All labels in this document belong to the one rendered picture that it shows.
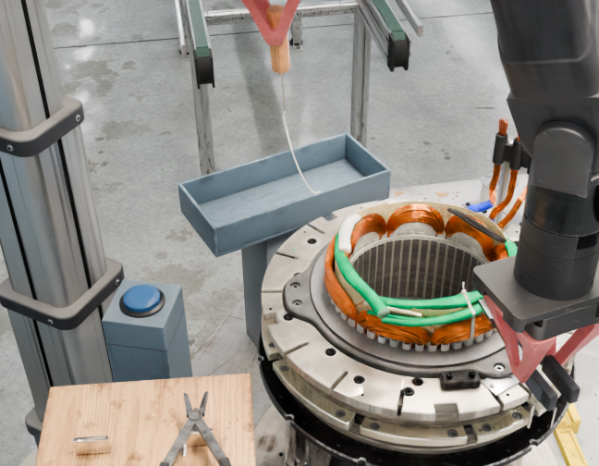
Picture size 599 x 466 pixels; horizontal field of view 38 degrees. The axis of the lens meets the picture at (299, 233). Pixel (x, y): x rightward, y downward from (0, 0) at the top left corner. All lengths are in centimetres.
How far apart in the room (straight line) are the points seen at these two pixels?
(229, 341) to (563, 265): 74
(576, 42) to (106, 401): 54
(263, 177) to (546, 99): 67
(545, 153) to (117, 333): 57
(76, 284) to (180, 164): 197
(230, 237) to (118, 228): 180
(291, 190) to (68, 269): 30
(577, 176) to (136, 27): 367
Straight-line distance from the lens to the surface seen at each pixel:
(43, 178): 105
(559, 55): 50
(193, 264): 264
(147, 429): 81
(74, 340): 119
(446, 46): 391
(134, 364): 100
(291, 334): 84
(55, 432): 83
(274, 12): 77
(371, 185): 111
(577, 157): 54
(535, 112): 54
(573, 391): 71
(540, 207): 61
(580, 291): 65
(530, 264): 64
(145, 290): 97
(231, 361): 125
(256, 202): 112
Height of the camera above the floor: 168
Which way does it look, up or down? 38 degrees down
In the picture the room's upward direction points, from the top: 1 degrees counter-clockwise
